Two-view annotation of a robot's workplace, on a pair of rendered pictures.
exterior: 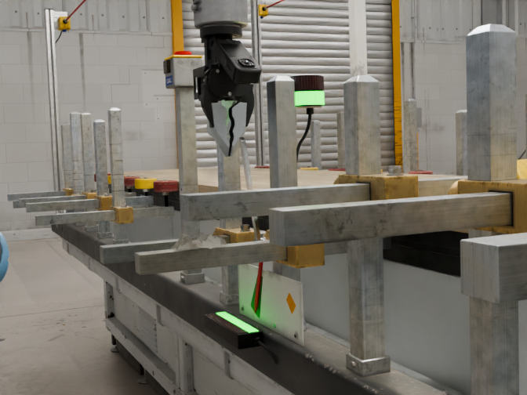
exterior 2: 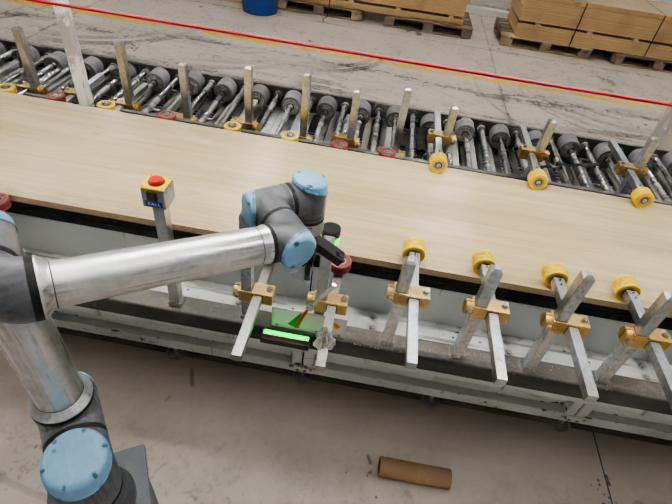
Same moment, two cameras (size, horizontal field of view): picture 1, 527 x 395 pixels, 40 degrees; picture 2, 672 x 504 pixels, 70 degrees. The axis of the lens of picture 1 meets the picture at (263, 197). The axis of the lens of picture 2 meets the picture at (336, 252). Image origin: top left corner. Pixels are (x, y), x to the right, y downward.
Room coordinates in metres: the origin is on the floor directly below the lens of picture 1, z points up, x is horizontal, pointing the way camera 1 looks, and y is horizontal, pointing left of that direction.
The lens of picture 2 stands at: (0.71, 0.91, 2.04)
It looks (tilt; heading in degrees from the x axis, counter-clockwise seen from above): 42 degrees down; 296
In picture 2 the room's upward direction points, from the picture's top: 8 degrees clockwise
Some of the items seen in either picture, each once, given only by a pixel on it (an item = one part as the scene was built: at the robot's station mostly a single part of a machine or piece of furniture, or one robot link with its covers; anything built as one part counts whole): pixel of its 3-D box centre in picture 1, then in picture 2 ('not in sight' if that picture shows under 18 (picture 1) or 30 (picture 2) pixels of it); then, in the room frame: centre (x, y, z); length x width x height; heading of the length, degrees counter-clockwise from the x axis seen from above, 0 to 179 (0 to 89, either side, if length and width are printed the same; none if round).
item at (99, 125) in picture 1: (102, 186); not in sight; (2.58, 0.57, 0.88); 0.03 x 0.03 x 0.48; 24
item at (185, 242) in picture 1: (199, 239); (325, 337); (1.10, 0.10, 0.87); 0.09 x 0.07 x 0.02; 114
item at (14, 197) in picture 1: (59, 194); not in sight; (3.20, 0.90, 0.82); 0.43 x 0.03 x 0.04; 114
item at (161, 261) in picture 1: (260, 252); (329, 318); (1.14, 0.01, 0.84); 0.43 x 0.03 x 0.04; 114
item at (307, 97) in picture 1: (306, 99); not in sight; (1.22, -0.08, 1.09); 0.06 x 0.06 x 0.02
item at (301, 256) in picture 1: (292, 246); (327, 301); (1.18, -0.05, 0.85); 0.13 x 0.06 x 0.05; 24
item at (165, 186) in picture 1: (165, 197); (0, 210); (2.37, 0.32, 0.85); 0.08 x 0.08 x 0.11
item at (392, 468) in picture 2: not in sight; (414, 472); (0.69, -0.11, 0.04); 0.30 x 0.08 x 0.08; 24
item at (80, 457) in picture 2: not in sight; (81, 469); (1.40, 0.74, 0.79); 0.17 x 0.15 x 0.18; 152
